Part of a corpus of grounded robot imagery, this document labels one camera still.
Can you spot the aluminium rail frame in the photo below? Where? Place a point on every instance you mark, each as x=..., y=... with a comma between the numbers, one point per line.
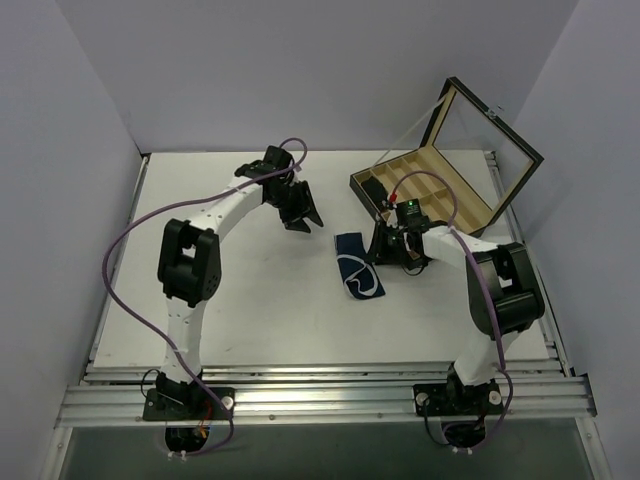
x=284, y=333

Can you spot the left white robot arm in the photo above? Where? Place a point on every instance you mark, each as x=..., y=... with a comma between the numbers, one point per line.
x=190, y=271

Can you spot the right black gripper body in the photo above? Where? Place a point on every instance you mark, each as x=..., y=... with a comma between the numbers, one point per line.
x=391, y=245

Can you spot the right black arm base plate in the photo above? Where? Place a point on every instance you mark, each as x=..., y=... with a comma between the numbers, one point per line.
x=440, y=400

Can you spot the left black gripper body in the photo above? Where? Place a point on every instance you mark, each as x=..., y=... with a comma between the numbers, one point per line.
x=295, y=203

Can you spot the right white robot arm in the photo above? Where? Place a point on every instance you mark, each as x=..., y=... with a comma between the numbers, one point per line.
x=504, y=295

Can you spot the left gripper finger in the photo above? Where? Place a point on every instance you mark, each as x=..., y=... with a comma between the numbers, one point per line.
x=309, y=210
x=296, y=224

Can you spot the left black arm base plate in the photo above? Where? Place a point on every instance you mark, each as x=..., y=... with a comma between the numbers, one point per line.
x=196, y=406

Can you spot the navy blue underwear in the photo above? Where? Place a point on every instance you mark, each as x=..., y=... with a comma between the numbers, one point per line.
x=357, y=273

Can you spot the black rolled cloth in box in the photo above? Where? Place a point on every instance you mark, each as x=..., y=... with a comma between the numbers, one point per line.
x=376, y=192

